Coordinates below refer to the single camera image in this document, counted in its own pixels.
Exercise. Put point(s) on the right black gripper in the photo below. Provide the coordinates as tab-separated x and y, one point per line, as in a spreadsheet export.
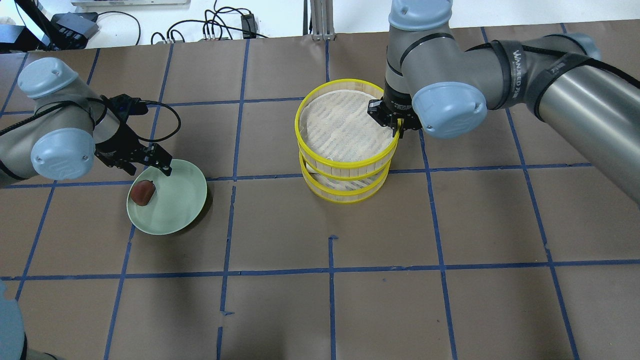
395	104

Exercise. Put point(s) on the aluminium frame post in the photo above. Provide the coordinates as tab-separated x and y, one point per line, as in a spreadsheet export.
322	20

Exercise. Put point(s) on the yellow steamer layer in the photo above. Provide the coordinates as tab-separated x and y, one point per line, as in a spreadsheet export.
336	136
343	191

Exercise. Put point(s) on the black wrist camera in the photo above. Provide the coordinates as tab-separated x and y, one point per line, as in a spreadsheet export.
125	106

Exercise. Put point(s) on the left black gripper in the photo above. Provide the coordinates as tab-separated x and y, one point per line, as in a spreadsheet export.
118	145

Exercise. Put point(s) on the brown bun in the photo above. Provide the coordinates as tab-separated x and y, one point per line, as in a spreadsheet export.
141	192

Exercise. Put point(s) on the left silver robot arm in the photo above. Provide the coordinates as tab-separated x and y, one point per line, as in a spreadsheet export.
71	127

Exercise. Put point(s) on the light green plate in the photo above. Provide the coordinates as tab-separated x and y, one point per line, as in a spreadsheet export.
177	199

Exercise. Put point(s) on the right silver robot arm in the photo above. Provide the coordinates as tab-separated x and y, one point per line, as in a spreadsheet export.
433	85

